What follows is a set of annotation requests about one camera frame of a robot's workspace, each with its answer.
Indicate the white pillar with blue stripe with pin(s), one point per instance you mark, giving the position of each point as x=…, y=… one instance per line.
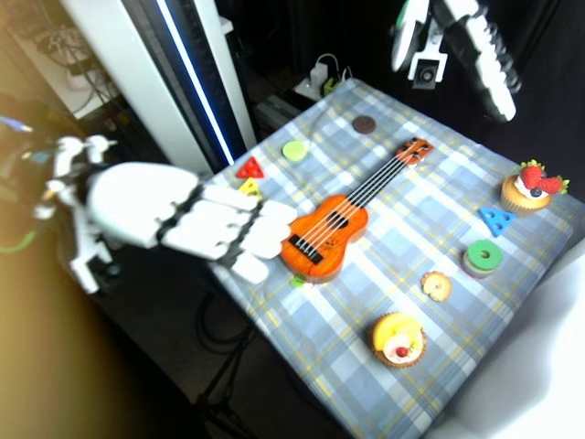
x=137, y=68

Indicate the stacked foam rings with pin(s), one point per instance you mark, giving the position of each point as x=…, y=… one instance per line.
x=482, y=258

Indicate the yellow triangle block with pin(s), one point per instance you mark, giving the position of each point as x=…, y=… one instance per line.
x=251, y=188

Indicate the green foam disc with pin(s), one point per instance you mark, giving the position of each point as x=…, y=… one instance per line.
x=294, y=150

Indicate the white power strip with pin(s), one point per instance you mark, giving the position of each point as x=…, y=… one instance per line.
x=307, y=88

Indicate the yellow fruit toy cupcake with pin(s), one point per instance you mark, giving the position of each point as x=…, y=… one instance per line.
x=398, y=340

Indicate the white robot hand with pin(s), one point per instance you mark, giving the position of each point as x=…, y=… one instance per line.
x=486, y=55
x=137, y=201

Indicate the blue plaid table cloth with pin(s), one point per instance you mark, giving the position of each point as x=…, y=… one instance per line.
x=411, y=238

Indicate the orange toy ukulele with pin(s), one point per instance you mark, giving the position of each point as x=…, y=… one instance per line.
x=329, y=228

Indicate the brown round cookie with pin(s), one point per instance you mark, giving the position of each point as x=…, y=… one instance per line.
x=364, y=124

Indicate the green plug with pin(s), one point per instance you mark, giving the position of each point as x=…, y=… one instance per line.
x=331, y=85

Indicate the small round toy tart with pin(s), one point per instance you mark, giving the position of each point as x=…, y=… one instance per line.
x=436, y=286

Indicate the blue triangle block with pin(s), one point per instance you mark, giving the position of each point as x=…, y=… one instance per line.
x=496, y=220

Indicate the strawberry toy cupcake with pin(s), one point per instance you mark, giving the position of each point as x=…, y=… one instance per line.
x=530, y=192

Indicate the red triangle block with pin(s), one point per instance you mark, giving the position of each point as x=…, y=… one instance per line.
x=250, y=169

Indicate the white blurry panel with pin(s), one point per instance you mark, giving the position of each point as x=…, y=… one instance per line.
x=525, y=366

